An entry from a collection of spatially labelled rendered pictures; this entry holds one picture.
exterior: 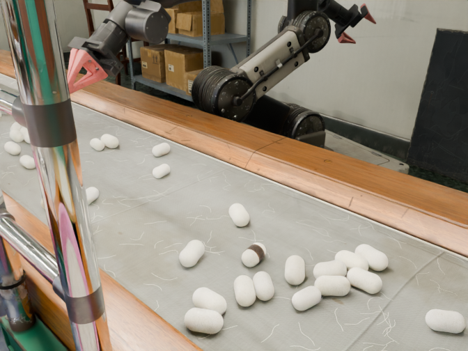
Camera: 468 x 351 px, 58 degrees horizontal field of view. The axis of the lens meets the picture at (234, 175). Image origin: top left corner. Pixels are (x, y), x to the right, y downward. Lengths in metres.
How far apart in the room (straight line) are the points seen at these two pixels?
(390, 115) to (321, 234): 2.23
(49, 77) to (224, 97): 0.84
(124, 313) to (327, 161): 0.40
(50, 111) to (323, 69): 2.76
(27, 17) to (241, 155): 0.51
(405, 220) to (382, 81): 2.19
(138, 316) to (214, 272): 0.11
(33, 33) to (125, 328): 0.25
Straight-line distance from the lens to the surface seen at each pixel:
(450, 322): 0.43
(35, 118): 0.23
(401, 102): 2.68
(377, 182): 0.62
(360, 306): 0.44
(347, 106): 2.88
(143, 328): 0.38
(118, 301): 0.40
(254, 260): 0.46
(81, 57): 0.85
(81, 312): 0.29
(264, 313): 0.42
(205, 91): 1.07
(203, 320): 0.39
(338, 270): 0.45
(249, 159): 0.68
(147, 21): 0.82
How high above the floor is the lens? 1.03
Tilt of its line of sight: 26 degrees down
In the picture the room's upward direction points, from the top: 1 degrees clockwise
